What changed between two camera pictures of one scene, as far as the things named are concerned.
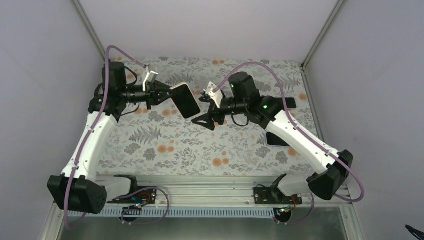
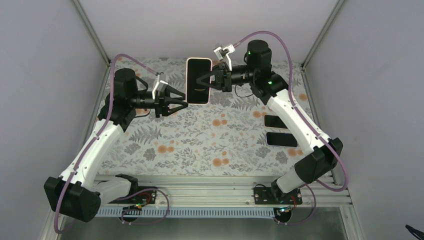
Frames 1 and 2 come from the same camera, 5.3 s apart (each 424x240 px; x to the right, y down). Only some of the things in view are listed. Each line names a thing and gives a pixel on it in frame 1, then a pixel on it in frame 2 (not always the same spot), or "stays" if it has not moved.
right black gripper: (207, 117) to (222, 77)
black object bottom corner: (418, 233) stays
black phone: (185, 101) to (198, 69)
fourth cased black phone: (273, 140) stays
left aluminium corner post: (88, 27) stays
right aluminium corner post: (339, 3) stays
